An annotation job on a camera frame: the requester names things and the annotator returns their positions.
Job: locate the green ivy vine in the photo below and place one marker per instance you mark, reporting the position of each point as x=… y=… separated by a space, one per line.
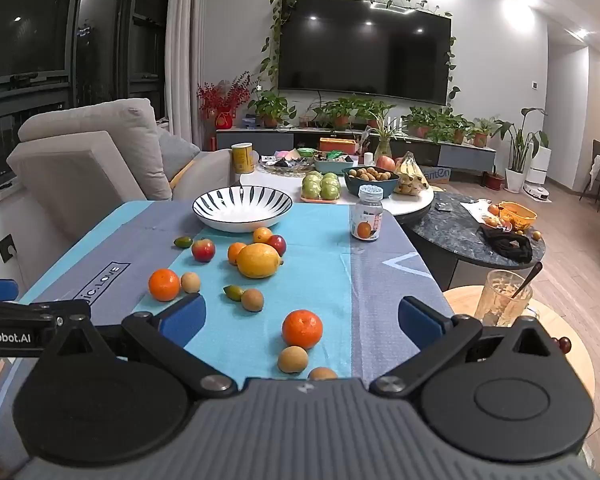
x=271 y=45

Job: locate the orange box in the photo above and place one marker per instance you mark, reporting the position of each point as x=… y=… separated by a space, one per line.
x=337 y=146

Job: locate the tray of green apples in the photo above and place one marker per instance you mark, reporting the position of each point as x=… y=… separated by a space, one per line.
x=321 y=187

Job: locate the orange plastic basket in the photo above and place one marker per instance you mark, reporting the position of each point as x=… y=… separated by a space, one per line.
x=519 y=216

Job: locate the white bowl with dark stripes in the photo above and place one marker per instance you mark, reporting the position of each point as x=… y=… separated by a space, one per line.
x=242 y=207

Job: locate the large red apple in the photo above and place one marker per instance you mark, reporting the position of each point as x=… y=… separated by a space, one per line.
x=386 y=163

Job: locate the robot vacuum cleaner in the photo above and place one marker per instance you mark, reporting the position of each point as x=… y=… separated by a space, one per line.
x=537 y=165

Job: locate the dark blue oval bowl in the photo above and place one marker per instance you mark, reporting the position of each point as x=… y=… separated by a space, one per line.
x=370 y=189

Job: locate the row of potted green plants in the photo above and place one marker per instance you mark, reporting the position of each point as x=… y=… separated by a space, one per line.
x=270 y=107

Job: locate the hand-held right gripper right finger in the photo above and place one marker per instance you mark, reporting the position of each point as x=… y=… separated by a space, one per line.
x=420 y=322

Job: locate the blue cardboard box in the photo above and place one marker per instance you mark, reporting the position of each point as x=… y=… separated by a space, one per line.
x=436 y=174

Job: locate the brown kiwi front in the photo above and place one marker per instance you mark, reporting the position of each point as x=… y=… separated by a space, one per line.
x=190 y=282

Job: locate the bunch of bananas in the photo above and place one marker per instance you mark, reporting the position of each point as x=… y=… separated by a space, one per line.
x=411 y=175

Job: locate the black cloth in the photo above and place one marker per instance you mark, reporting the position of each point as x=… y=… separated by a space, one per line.
x=510 y=247

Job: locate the blue basket of snacks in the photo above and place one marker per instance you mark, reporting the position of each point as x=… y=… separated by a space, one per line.
x=330 y=166

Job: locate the drinking glass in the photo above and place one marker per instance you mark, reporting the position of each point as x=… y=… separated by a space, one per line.
x=500 y=300

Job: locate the metal spoon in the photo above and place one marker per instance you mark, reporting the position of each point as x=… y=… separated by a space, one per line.
x=527 y=277

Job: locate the wall socket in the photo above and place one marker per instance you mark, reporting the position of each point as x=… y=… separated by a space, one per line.
x=6 y=249

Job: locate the dark window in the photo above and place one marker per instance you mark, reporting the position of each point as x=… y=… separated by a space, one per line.
x=30 y=20

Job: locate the yellow canister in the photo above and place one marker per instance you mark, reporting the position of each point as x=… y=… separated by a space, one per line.
x=242 y=159

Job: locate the orange mandarin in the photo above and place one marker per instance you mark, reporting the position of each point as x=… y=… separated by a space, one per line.
x=302 y=329
x=164 y=284

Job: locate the red flower arrangement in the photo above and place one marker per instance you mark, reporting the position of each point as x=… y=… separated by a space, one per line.
x=223 y=97

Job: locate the large yellow lemon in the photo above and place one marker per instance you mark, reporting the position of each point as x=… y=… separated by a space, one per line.
x=259 y=260

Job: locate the grey sofa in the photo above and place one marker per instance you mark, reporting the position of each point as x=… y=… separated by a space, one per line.
x=80 y=160

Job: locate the grey cushion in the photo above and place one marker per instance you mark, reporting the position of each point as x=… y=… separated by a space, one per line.
x=177 y=152

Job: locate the pile of longans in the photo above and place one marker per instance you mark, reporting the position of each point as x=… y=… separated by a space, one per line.
x=370 y=174

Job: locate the small red apple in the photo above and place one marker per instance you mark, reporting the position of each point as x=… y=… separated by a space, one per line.
x=278 y=244
x=203 y=250

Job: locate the wall television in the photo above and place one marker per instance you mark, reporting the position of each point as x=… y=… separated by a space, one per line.
x=365 y=45

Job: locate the clear bottle with white cap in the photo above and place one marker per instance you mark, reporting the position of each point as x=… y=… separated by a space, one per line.
x=366 y=215

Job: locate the glass tray of snacks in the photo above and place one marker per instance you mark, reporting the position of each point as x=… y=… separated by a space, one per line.
x=285 y=161

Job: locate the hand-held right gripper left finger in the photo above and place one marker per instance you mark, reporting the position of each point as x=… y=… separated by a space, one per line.
x=182 y=316

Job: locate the white paper sheet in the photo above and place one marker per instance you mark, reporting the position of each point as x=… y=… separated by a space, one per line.
x=475 y=210

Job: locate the tall plant in white pot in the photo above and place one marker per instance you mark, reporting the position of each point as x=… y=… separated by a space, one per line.
x=514 y=180

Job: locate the green round container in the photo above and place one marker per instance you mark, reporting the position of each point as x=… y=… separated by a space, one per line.
x=306 y=152

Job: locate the grey television cabinet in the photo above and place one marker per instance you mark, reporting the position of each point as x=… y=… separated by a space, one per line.
x=462 y=152

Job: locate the light curtain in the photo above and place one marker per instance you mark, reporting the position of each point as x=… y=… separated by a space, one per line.
x=185 y=35

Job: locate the small plant in red pot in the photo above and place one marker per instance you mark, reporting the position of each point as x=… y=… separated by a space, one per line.
x=494 y=180

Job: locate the dark marble round table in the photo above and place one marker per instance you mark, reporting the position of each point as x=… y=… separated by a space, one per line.
x=455 y=232

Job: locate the small orange citrus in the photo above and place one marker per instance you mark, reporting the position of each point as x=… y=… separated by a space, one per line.
x=235 y=253
x=262 y=234

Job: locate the brown kiwi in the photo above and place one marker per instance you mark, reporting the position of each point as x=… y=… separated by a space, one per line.
x=190 y=282
x=252 y=300

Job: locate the glass vase with spider plant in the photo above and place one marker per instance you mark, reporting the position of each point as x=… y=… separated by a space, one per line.
x=383 y=150

